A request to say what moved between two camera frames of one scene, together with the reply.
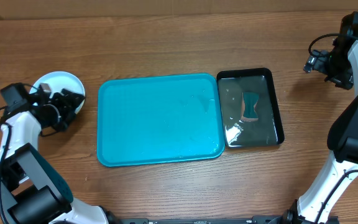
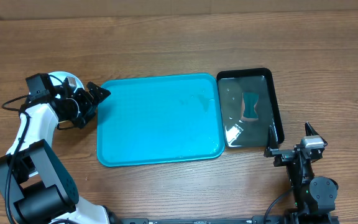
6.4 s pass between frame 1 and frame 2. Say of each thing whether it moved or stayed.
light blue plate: stayed
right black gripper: moved
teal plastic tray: stayed
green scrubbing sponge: stayed
